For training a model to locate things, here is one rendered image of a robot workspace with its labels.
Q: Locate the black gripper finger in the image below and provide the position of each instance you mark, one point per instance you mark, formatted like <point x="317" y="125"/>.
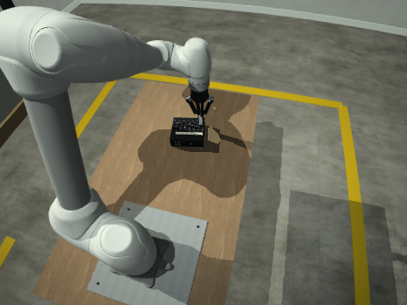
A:
<point x="193" y="108"/>
<point x="210" y="100"/>

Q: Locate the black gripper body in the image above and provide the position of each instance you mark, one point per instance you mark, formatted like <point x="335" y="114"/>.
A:
<point x="199" y="95"/>

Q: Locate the black lighting desk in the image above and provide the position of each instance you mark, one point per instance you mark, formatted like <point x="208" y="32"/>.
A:
<point x="184" y="133"/>

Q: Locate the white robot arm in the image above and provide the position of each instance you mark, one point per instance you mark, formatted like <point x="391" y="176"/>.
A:
<point x="70" y="50"/>

